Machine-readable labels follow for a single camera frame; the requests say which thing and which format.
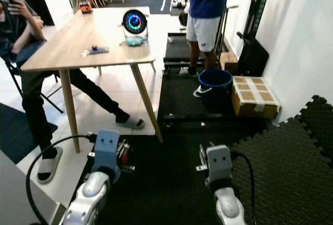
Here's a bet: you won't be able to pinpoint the seated person black trousers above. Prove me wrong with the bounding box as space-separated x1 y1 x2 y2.
0 0 145 184

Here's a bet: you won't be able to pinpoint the black floor mat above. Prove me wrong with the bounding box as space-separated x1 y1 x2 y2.
68 74 292 225

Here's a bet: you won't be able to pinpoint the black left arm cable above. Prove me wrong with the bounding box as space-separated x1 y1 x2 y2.
25 134 97 225

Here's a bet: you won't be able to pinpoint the white partition board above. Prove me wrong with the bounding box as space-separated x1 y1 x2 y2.
0 150 63 225

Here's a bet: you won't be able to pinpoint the small orange device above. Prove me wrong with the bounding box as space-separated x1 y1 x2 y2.
79 2 93 15

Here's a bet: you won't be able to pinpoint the blue bucket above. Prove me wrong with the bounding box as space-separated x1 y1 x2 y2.
193 69 234 114

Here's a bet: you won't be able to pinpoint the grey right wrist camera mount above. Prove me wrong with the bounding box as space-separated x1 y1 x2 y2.
206 145 234 185

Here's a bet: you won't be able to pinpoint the standing person blue shirt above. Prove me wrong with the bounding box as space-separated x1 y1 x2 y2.
178 0 246 77

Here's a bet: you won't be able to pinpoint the black treadmill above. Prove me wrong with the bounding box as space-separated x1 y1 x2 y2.
163 0 275 78

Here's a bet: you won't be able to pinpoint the light blue left wrist camera mount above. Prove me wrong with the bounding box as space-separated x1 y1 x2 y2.
92 129 122 178

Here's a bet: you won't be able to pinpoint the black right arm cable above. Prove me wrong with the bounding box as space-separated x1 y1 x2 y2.
231 151 259 225

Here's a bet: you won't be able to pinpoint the black foam puzzle mat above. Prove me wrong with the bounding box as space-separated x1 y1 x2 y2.
232 95 333 225

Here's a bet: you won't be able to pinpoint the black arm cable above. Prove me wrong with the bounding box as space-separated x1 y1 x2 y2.
231 151 259 225
25 134 97 225

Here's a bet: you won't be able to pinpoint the large taped cardboard box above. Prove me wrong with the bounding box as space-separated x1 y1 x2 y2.
231 75 282 121

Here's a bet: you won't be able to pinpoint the dark purple pouch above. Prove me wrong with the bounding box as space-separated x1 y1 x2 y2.
89 46 110 55

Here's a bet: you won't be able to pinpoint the white slipper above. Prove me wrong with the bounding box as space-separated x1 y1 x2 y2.
116 116 146 130
37 146 64 184

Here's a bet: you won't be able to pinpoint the round black ring light fan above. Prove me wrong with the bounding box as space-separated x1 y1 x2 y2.
122 9 149 47

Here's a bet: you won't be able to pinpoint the light wooden table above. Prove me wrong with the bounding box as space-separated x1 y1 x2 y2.
20 7 163 154

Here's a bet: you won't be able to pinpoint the dark blue rug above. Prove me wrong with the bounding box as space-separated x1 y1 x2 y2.
0 103 34 164

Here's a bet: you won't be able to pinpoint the black folding chair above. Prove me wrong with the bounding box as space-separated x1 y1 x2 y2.
3 60 64 114

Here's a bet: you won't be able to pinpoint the small cardboard box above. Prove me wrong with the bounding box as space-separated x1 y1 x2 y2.
219 51 239 73

